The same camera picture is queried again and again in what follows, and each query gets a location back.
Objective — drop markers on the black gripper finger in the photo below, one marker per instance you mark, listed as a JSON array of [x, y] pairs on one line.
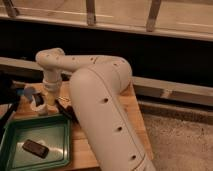
[[38, 99]]

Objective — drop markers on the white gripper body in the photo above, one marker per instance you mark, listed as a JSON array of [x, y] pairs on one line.
[[51, 95]]

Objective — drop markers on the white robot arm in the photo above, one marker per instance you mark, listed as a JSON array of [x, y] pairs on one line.
[[94, 86]]

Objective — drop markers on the white paper cup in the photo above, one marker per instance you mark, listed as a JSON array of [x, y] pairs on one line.
[[39, 107]]

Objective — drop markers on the blue plastic cup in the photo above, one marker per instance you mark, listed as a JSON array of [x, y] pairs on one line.
[[28, 92]]

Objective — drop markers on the metal fork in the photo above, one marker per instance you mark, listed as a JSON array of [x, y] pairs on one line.
[[63, 99]]

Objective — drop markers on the black object at left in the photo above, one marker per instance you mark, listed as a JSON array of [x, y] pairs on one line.
[[8, 95]]

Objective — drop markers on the green plastic tray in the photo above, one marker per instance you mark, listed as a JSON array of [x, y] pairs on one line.
[[52, 132]]

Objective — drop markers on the dark brown sponge block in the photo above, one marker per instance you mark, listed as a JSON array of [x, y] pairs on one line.
[[35, 148]]

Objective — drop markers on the wooden table board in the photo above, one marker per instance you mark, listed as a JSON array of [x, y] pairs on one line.
[[83, 156]]

